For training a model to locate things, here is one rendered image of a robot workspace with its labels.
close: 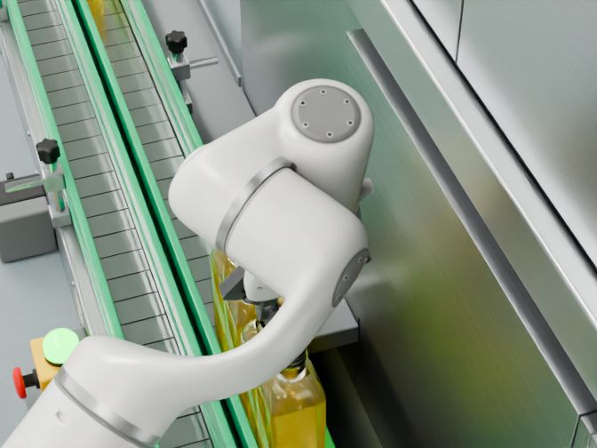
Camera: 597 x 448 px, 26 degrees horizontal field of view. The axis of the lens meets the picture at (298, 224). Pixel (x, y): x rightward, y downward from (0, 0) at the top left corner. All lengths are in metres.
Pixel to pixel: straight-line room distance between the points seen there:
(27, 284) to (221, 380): 0.96
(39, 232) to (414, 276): 0.73
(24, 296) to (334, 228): 0.98
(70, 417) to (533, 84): 0.40
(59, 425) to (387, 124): 0.45
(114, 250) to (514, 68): 0.80
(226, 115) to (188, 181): 0.94
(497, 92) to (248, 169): 0.23
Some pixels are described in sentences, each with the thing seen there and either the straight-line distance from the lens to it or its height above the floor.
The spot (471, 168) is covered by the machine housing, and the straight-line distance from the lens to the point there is 1.02.
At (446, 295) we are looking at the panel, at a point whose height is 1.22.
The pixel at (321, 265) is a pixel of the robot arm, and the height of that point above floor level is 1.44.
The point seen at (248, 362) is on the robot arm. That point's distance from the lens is 0.85.
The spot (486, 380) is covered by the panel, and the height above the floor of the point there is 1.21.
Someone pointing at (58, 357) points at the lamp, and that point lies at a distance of 1.58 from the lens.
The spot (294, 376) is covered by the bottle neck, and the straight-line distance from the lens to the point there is 1.21.
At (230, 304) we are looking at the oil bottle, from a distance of 1.30.
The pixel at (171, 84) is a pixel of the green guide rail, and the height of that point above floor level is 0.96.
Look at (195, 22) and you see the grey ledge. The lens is 1.99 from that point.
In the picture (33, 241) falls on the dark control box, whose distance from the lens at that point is 1.80.
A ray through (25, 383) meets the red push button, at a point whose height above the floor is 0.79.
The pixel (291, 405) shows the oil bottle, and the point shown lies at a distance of 1.22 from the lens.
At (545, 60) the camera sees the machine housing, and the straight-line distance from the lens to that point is 0.92.
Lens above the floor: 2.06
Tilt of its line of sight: 45 degrees down
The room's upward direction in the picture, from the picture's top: straight up
